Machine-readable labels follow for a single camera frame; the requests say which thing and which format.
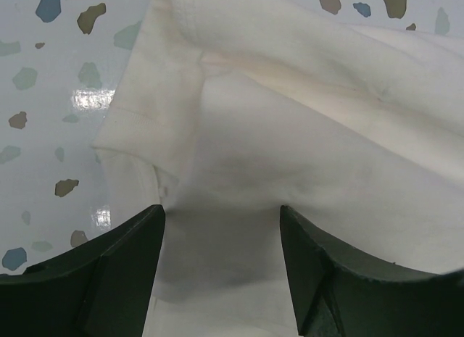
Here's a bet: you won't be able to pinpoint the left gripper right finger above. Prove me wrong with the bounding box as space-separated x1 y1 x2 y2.
280 206 463 336

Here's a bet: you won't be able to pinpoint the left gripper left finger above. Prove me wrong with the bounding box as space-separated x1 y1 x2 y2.
1 205 165 337

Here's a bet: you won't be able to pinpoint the white t shirt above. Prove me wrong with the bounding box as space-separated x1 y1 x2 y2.
94 0 463 336

